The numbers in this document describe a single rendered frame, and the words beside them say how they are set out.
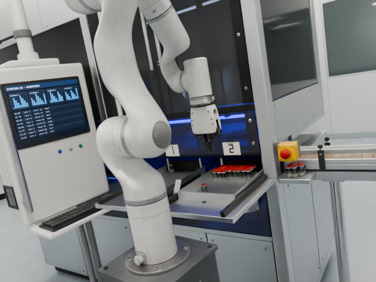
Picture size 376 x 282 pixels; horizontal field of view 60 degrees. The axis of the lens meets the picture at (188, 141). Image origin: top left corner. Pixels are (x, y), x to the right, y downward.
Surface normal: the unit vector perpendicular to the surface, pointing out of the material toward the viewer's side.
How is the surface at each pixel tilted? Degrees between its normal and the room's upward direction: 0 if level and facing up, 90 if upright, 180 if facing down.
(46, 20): 90
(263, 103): 90
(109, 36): 101
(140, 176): 30
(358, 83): 90
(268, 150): 90
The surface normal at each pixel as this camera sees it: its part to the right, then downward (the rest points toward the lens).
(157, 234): 0.33, 0.11
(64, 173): 0.75, -0.01
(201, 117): -0.52, 0.26
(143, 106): 0.46, -0.41
